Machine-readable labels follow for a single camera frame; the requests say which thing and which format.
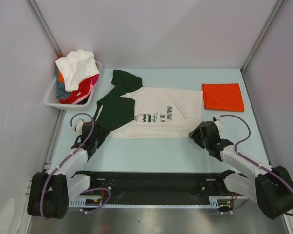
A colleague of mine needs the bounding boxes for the cream and green t shirt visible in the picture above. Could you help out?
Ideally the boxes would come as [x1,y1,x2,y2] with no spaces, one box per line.
[93,70,203,139]

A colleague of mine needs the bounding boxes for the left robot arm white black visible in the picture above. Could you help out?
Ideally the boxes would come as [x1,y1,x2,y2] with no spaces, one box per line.
[27,122,111,219]

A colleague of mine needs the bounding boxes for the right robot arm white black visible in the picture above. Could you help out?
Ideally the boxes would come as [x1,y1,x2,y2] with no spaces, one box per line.
[189,120,293,219]

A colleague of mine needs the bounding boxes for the folded orange t shirt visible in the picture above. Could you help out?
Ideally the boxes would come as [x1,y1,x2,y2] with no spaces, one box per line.
[202,83,245,112]

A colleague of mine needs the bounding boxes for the pink garment in basket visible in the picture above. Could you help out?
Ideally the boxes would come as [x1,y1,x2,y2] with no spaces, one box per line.
[89,74,100,92]

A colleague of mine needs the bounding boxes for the red t shirt in basket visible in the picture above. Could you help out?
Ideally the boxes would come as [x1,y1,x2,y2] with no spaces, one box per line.
[59,78,92,104]

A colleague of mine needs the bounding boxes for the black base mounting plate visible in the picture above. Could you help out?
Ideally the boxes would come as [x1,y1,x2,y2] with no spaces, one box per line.
[77,171,232,206]

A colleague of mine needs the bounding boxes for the grey blue garment in basket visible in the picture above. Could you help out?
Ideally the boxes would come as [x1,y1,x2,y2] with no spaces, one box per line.
[54,66,72,100]

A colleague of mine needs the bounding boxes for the white plastic laundry basket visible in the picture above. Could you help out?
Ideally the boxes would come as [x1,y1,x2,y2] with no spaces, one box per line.
[44,61,102,110]

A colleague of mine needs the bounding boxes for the orange garment in basket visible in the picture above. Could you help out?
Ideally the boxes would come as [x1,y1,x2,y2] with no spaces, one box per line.
[58,71,64,84]

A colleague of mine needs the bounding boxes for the white t shirt in basket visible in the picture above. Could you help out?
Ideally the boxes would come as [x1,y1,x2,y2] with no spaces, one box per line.
[55,49,99,92]

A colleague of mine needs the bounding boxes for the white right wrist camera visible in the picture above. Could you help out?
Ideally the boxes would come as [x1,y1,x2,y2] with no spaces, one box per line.
[212,116,224,131]

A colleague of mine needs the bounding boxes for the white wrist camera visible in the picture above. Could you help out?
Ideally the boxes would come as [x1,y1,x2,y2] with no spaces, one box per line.
[71,118,85,134]
[212,116,224,131]

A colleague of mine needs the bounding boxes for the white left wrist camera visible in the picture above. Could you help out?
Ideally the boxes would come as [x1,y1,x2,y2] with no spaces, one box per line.
[71,118,85,134]

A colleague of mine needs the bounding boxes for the white slotted cable duct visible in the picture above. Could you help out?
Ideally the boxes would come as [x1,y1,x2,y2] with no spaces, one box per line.
[69,196,231,210]

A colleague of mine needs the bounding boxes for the right aluminium corner post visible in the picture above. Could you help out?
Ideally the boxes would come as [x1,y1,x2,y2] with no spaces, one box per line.
[240,0,286,75]

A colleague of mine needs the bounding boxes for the aluminium corner post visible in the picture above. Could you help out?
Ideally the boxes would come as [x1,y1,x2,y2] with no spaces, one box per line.
[26,0,62,57]
[240,0,286,75]

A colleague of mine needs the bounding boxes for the left aluminium corner post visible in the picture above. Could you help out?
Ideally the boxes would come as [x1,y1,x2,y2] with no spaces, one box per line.
[26,0,62,57]

